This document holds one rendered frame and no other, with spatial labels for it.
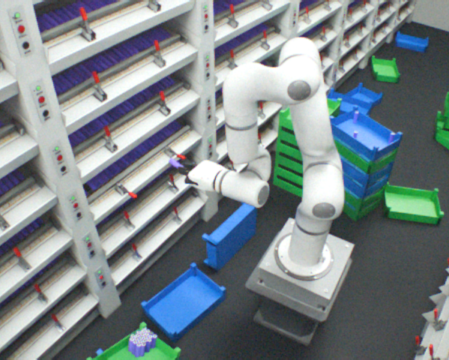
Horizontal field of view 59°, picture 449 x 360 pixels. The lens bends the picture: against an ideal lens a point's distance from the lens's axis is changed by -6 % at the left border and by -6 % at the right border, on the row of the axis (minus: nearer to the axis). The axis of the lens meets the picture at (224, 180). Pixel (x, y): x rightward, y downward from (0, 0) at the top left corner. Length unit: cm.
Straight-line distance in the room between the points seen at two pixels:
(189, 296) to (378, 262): 90
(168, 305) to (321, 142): 106
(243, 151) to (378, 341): 106
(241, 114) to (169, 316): 103
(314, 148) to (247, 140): 18
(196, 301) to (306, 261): 60
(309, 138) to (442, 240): 136
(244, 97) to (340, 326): 113
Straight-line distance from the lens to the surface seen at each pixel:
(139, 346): 170
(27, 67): 114
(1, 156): 122
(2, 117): 130
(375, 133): 218
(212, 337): 180
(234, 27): 179
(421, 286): 211
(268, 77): 100
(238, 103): 108
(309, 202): 120
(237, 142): 116
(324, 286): 150
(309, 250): 144
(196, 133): 181
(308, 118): 110
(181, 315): 185
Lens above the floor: 160
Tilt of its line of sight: 42 degrees down
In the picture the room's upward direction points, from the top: 1 degrees counter-clockwise
